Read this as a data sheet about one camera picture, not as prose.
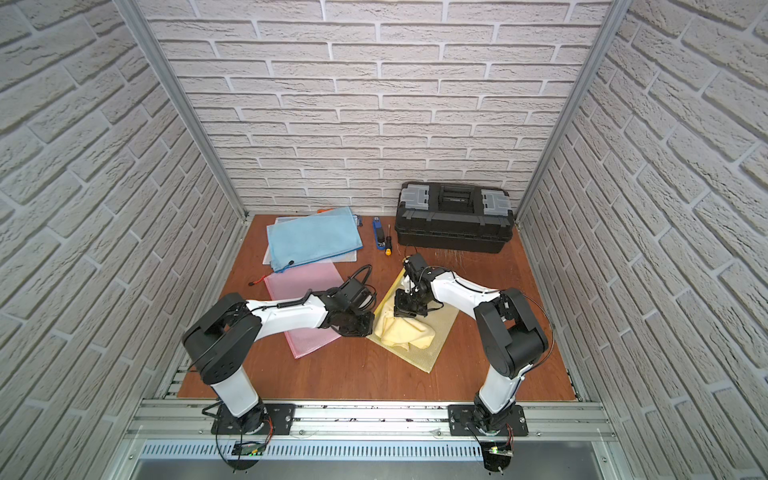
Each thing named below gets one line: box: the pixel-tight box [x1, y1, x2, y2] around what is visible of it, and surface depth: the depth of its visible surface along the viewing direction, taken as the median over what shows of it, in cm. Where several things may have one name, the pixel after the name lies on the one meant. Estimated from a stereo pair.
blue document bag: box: [266, 206, 363, 273], surface depth 113 cm
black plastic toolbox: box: [394, 182, 515, 253], surface depth 102 cm
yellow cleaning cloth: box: [374, 300, 435, 351], surface depth 87 cm
